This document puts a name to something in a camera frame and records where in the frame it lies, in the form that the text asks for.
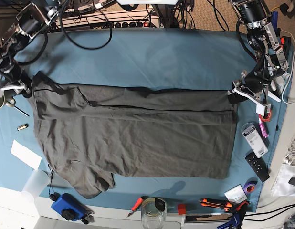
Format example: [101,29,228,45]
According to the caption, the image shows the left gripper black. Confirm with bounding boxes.
[227,70,271,114]

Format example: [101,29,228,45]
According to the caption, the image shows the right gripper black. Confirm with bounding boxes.
[0,59,32,98]

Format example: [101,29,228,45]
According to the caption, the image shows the dark grey T-shirt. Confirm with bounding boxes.
[29,73,237,199]

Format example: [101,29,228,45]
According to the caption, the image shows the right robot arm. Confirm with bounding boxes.
[0,0,61,98]

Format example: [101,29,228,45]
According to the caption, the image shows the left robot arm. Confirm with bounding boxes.
[227,0,289,116]

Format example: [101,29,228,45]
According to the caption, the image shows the red tape roll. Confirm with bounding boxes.
[259,110,272,122]

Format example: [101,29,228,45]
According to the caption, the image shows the white rolled paper tube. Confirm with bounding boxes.
[270,81,277,92]

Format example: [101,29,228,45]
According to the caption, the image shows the clear plastic bit case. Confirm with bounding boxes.
[241,123,268,158]

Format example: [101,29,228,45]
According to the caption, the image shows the pink glue tube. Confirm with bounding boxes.
[258,114,269,138]

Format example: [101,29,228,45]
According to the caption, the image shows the small AA battery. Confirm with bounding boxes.
[17,124,29,131]

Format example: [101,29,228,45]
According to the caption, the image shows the black remote control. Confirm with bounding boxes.
[245,152,270,183]

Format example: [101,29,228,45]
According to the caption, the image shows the white paper card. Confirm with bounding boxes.
[11,140,42,170]

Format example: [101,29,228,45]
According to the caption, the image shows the orange black clamp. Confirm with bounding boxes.
[280,36,292,61]

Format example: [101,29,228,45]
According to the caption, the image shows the purple tape roll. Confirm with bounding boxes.
[243,181,257,194]

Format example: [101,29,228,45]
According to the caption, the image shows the white small card box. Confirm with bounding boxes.
[224,185,247,204]

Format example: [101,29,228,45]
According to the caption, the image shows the translucent plastic cup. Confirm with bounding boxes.
[21,169,50,203]

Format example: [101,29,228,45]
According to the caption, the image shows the orange black utility knife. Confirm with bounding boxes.
[199,198,232,211]

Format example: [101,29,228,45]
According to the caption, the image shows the blue black bar clamp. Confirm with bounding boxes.
[217,201,250,229]

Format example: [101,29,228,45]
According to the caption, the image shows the small red cube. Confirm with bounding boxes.
[177,204,187,215]

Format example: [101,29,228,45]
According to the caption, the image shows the black power strip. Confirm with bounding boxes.
[114,19,159,28]

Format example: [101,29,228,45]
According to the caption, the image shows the blue box with knob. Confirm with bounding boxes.
[51,193,86,221]

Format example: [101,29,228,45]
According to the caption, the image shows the clear drinking glass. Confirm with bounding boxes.
[141,198,167,229]

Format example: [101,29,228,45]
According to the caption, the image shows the keys with padlock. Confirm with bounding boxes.
[81,211,94,225]

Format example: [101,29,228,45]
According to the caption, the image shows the white power cable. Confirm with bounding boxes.
[280,28,295,104]

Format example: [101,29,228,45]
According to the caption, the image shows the black lanyard with clip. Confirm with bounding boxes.
[47,163,60,201]

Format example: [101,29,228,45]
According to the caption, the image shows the red handled screwdriver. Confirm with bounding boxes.
[127,196,148,217]

